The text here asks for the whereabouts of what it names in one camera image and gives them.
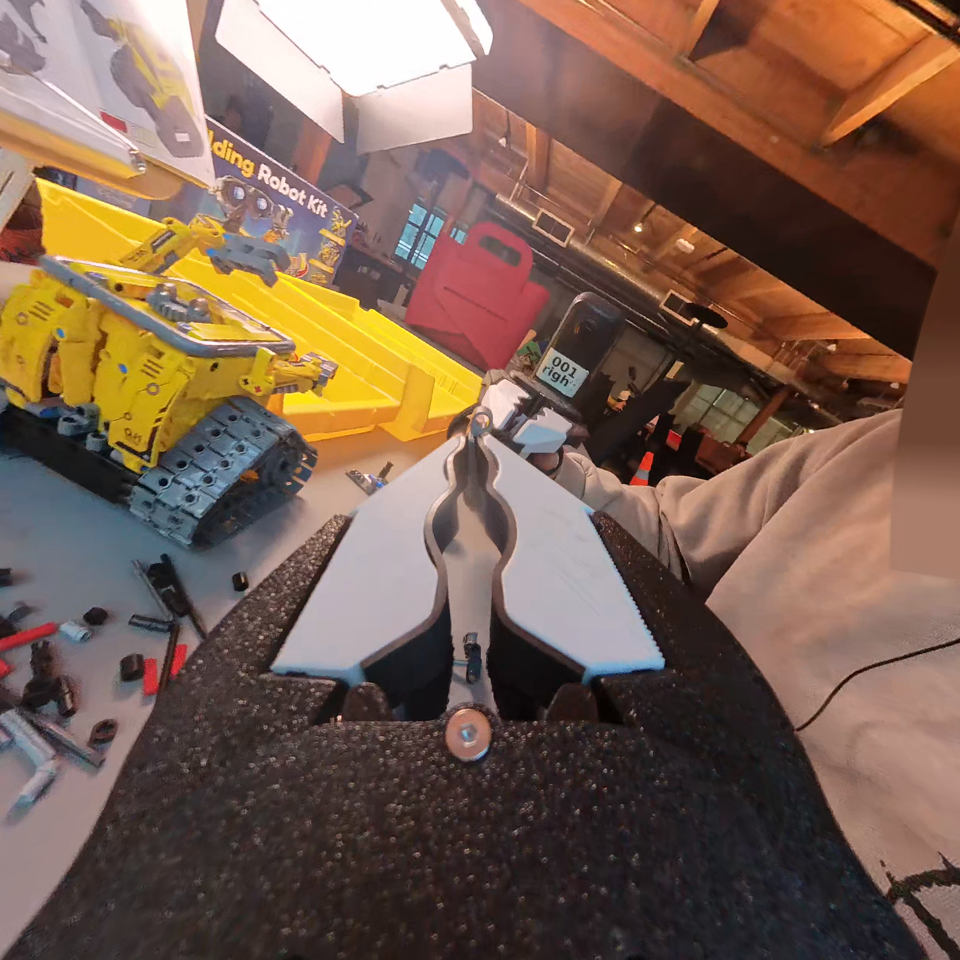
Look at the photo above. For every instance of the person's right forearm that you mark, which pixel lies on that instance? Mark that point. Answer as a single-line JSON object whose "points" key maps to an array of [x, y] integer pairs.
{"points": [[660, 510]]}

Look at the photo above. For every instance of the instruction booklet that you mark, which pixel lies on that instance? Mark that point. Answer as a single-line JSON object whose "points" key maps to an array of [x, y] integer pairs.
{"points": [[90, 60]]}

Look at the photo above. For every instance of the yellow parts tray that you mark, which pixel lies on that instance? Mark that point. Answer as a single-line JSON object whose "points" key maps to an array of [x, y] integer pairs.
{"points": [[375, 353], [90, 225]]}

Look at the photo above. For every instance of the small black connector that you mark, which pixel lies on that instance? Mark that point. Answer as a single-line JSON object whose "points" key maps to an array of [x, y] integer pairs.
{"points": [[240, 581]]}

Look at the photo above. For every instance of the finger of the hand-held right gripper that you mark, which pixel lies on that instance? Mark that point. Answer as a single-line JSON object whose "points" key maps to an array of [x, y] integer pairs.
{"points": [[543, 435], [510, 402]]}

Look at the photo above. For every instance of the black long axle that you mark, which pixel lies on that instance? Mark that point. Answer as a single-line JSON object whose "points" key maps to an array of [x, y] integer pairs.
{"points": [[168, 588]]}

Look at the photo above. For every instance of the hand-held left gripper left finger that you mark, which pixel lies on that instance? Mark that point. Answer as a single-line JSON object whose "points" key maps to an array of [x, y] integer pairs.
{"points": [[375, 600]]}

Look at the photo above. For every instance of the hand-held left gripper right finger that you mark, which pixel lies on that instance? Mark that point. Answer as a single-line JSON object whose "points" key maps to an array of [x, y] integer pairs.
{"points": [[578, 600]]}

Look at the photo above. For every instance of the orange traffic cone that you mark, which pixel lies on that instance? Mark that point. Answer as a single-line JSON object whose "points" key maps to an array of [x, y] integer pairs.
{"points": [[642, 470]]}

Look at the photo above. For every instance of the yellow tracked toy robot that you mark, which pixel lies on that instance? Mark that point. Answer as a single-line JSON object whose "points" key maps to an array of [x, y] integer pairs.
{"points": [[135, 375]]}

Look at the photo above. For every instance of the blue toy set box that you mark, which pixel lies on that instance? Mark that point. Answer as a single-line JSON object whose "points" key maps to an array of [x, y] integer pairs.
{"points": [[255, 173]]}

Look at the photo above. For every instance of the softbox light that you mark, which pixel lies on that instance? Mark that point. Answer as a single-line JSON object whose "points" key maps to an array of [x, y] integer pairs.
{"points": [[360, 38]]}

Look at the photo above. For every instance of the person's beige jacket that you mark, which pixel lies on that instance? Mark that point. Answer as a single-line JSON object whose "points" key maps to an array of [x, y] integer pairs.
{"points": [[855, 780]]}

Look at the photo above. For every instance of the pile of small pins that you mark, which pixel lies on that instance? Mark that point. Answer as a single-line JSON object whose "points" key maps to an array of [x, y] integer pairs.
{"points": [[38, 735]]}

